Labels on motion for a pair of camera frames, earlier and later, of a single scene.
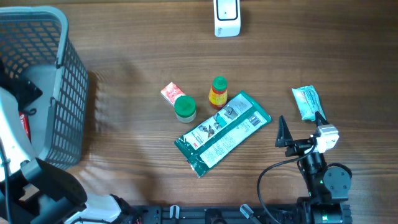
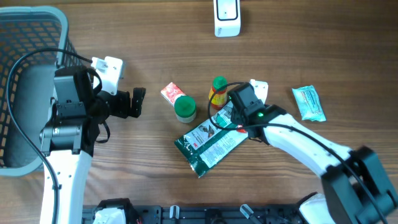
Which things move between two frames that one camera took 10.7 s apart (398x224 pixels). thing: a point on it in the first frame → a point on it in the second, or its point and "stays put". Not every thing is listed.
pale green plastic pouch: [308, 102] stays put
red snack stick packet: [24, 120] → [240, 129]
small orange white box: [171, 92] stays put
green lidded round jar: [185, 109] stays put
